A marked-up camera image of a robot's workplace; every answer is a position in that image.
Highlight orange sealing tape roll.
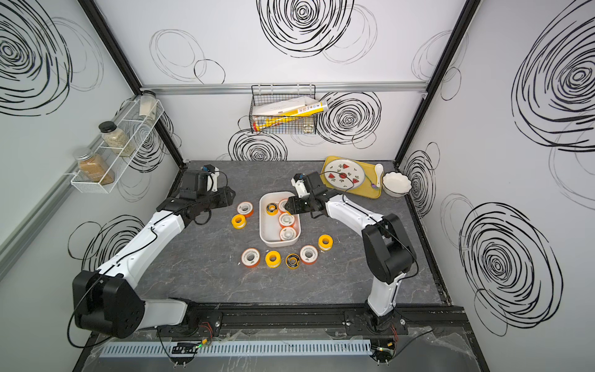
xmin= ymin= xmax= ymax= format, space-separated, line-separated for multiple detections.
xmin=241 ymin=248 xmax=260 ymax=268
xmin=299 ymin=245 xmax=319 ymax=265
xmin=278 ymin=212 xmax=295 ymax=228
xmin=278 ymin=198 xmax=288 ymax=213
xmin=236 ymin=201 xmax=254 ymax=218
xmin=280 ymin=226 xmax=298 ymax=241

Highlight yellow black tape roll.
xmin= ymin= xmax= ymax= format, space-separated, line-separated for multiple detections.
xmin=285 ymin=254 xmax=301 ymax=270
xmin=266 ymin=202 xmax=279 ymax=216

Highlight white plastic storage box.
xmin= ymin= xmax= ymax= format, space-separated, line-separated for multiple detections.
xmin=259 ymin=192 xmax=302 ymax=248

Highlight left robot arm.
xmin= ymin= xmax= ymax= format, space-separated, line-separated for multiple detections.
xmin=71 ymin=186 xmax=236 ymax=339

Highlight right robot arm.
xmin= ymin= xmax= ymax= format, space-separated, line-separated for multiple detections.
xmin=285 ymin=172 xmax=418 ymax=317

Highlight yellow sealing tape roll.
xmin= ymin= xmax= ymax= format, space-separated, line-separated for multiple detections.
xmin=318 ymin=234 xmax=334 ymax=252
xmin=265 ymin=250 xmax=282 ymax=268
xmin=232 ymin=214 xmax=247 ymax=229

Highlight yellow white box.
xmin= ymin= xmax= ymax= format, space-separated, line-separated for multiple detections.
xmin=249 ymin=96 xmax=328 ymax=134

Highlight watermelon pattern plate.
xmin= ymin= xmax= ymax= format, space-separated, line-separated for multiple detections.
xmin=322 ymin=159 xmax=366 ymax=191

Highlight yellow tray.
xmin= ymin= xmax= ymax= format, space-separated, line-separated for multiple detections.
xmin=320 ymin=156 xmax=382 ymax=199

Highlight white spoon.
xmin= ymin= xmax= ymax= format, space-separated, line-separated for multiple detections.
xmin=373 ymin=164 xmax=384 ymax=189

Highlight white scalloped bowl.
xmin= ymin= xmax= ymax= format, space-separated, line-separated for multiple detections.
xmin=382 ymin=171 xmax=412 ymax=198

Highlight spice jar black lid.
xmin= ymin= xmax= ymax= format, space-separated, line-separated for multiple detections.
xmin=99 ymin=121 xmax=136 ymax=157

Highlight spice jar brown contents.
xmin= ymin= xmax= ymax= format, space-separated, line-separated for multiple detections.
xmin=73 ymin=147 xmax=115 ymax=185

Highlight spice jar pale contents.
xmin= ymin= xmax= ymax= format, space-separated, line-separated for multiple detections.
xmin=139 ymin=91 xmax=157 ymax=120

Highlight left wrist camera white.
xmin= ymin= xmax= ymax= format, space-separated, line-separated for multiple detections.
xmin=202 ymin=164 xmax=220 ymax=192

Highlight black wire wall basket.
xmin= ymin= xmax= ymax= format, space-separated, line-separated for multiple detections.
xmin=248 ymin=84 xmax=316 ymax=134

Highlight white wire spice rack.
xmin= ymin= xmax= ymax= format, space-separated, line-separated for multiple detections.
xmin=71 ymin=95 xmax=166 ymax=202

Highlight white slotted cable duct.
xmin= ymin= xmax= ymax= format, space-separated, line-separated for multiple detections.
xmin=99 ymin=339 xmax=373 ymax=359

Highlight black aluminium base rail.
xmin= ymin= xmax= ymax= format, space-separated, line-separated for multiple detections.
xmin=95 ymin=304 xmax=470 ymax=338

